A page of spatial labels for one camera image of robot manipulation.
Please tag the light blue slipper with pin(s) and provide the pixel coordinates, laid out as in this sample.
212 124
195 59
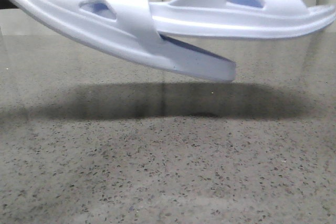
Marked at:
260 19
126 29

